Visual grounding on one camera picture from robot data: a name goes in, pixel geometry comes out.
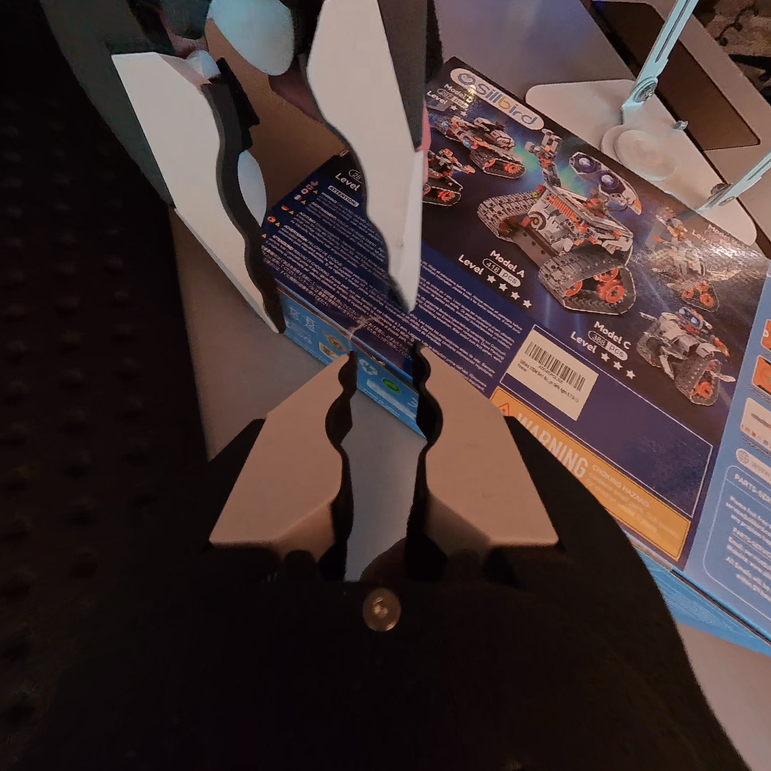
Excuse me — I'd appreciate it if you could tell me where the blue robot kit box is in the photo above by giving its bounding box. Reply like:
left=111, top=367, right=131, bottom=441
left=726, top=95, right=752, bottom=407
left=260, top=57, right=771, bottom=640

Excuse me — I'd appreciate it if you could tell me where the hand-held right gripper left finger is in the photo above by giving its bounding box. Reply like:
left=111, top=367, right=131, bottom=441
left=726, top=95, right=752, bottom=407
left=209, top=352, right=357, bottom=582

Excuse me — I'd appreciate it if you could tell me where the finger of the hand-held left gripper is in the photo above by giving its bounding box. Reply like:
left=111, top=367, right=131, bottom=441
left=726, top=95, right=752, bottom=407
left=306, top=0, right=432, bottom=313
left=111, top=51, right=288, bottom=336

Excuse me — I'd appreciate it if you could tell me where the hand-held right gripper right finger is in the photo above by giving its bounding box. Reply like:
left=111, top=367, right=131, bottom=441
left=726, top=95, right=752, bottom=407
left=405, top=343, right=558, bottom=579

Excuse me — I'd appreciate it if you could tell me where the grey desk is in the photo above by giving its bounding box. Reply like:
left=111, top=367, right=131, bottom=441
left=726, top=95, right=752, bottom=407
left=169, top=0, right=771, bottom=771

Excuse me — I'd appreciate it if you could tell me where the white stand base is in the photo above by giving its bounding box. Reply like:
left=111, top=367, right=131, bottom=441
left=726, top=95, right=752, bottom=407
left=525, top=78, right=759, bottom=248

